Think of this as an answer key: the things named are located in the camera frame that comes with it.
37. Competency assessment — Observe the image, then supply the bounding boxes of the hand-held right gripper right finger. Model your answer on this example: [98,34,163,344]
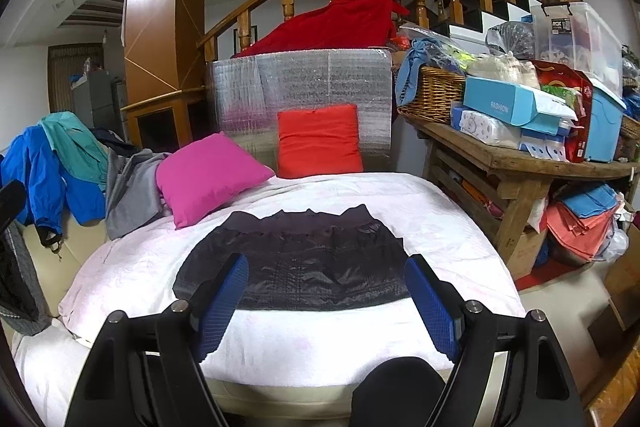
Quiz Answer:
[404,254,586,427]

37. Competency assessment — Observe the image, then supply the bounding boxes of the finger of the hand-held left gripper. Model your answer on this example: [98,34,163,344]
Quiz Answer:
[0,181,27,228]

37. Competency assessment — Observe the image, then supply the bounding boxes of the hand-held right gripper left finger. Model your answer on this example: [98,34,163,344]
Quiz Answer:
[65,252,251,427]

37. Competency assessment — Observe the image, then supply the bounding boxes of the dark quilted jacket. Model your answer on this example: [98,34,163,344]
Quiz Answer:
[172,204,411,312]

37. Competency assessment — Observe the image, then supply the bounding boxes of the blue jacket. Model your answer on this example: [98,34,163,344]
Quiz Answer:
[0,125,106,243]

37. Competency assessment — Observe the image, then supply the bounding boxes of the white bed blanket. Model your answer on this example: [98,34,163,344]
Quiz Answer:
[12,172,526,427]

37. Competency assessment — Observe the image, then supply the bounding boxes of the teal jacket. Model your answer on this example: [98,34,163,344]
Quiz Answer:
[40,112,108,192]

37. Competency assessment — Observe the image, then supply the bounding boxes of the small brown cardboard box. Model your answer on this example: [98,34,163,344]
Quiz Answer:
[510,227,548,278]

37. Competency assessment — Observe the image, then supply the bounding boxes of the red floor mat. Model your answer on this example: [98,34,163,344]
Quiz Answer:
[515,259,571,293]

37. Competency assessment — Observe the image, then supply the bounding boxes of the dark navy garment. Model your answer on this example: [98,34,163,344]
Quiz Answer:
[90,127,138,155]

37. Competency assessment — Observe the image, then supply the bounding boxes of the grey garment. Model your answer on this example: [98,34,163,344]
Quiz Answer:
[105,149,168,240]

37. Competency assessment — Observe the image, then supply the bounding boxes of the pink pillow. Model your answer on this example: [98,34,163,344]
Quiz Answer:
[156,133,276,229]

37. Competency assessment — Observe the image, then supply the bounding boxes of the grey refrigerator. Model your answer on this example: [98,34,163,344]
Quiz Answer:
[70,69,128,132]

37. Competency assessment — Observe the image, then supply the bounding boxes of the stack of coral folded cloths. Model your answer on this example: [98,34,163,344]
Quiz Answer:
[545,202,618,263]

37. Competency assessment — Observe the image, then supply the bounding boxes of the rustic wooden table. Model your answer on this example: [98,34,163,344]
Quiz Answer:
[400,112,640,265]

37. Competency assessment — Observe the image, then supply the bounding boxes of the wooden cabinet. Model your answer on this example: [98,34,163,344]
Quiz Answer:
[120,89,211,152]

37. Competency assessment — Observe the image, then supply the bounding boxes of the white printed tissue pack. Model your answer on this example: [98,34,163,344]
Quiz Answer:
[450,104,523,150]

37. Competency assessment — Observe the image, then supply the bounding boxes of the red pillow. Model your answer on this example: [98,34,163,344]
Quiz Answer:
[276,104,364,179]

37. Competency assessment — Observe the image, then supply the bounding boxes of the stack of blue folded cloths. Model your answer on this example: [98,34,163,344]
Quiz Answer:
[560,182,618,218]

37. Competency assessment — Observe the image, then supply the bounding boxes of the white plastic bag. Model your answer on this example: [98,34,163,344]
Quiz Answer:
[600,227,630,263]

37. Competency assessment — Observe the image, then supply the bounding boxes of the blue and white packets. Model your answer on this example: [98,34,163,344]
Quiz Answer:
[517,127,573,160]

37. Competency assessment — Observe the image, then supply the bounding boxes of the open brown cardboard box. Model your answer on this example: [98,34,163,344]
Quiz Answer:
[587,224,640,348]

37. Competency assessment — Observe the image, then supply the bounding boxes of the large wicker basket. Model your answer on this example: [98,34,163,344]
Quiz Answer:
[397,66,468,125]

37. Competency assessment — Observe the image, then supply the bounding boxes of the light blue cardboard box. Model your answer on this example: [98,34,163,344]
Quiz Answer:
[462,77,578,128]

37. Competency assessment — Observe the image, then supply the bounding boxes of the blue denim garment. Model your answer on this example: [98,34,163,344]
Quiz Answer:
[395,39,466,108]

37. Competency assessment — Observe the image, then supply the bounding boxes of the silver foil insulation panel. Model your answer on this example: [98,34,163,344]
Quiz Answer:
[207,48,393,172]

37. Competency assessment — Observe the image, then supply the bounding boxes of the wooden pillar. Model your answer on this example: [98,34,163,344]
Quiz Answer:
[122,0,213,105]

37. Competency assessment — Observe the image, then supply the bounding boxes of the cream cloth bundle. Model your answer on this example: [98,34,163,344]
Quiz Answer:
[465,52,541,90]

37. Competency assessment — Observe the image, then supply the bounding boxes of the blue plastic bin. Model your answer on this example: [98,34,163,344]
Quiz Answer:
[582,79,626,162]

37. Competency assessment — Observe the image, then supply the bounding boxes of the dark patterned plastic bag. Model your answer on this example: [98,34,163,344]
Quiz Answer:
[485,21,536,58]

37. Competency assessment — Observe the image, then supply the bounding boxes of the red cloth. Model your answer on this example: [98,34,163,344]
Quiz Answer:
[235,0,408,58]

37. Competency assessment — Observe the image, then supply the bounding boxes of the black and white stair steps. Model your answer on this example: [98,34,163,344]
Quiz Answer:
[435,0,551,40]

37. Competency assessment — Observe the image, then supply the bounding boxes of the clear plastic storage box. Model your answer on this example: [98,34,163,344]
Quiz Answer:
[530,2,623,95]

